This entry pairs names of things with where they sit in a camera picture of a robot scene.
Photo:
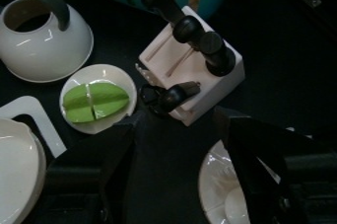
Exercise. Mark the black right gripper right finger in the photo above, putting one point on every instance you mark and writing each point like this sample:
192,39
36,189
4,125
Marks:
259,155

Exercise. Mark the small white plate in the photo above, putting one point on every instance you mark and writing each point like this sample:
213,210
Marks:
110,73

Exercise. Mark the green toy fruit half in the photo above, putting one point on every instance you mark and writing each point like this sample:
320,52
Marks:
108,98
79,103

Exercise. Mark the white toy pot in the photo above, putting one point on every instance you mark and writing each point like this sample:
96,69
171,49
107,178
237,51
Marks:
18,168

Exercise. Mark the large white plate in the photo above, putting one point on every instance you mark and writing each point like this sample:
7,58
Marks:
215,182

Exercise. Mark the white toy knife block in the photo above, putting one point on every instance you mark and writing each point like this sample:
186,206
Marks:
205,93

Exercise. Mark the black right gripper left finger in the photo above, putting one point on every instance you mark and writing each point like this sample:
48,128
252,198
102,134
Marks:
119,155

